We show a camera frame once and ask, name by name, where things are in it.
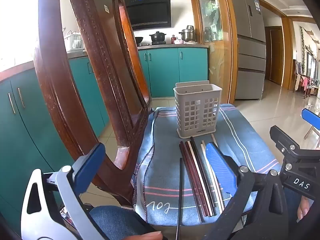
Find teal base cabinets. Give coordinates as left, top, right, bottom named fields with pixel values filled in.
left=0, top=47, right=208, bottom=230

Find black square chopstick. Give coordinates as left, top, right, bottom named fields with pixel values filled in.
left=190, top=136, right=219, bottom=207

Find wooden door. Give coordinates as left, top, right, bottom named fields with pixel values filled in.
left=264, top=26, right=285, bottom=86

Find person's left leg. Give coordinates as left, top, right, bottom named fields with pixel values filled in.
left=89, top=205, right=156, bottom=240

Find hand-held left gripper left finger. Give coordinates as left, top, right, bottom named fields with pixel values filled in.
left=21, top=142, right=107, bottom=240

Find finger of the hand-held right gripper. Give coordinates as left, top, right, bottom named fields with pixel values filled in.
left=301, top=108, right=320, bottom=133
left=269, top=125, right=304, bottom=157

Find steel stock pot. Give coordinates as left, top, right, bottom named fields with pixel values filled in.
left=178, top=25, right=197, bottom=42

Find person's right hand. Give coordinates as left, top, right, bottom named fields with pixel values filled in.
left=297, top=195, right=314, bottom=222

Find black range hood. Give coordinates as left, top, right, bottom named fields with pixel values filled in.
left=124, top=0, right=172, bottom=32

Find blue striped cloth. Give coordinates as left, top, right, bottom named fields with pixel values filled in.
left=132, top=104, right=282, bottom=227

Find wooden glass display cabinet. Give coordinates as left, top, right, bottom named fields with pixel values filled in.
left=191, top=0, right=238, bottom=105

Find black cooking pot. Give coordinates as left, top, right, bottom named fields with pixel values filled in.
left=149, top=31, right=166, bottom=43

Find white plastic utensil holder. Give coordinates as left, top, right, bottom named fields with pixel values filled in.
left=173, top=80, right=222, bottom=139

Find grey refrigerator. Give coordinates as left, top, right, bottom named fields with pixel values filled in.
left=228, top=0, right=267, bottom=101

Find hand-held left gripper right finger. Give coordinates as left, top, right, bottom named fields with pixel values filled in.
left=205, top=141, right=286, bottom=240

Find thin black chopstick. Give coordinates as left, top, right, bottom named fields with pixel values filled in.
left=175, top=157, right=183, bottom=240

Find carved wooden chair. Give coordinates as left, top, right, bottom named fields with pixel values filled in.
left=34, top=0, right=153, bottom=208

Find grey kitchen countertop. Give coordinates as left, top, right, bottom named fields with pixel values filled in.
left=0, top=43, right=209, bottom=82

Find person's left hand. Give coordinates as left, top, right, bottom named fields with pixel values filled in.
left=120, top=231, right=163, bottom=240

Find white dish rack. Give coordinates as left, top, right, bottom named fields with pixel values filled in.
left=63, top=30, right=84, bottom=52

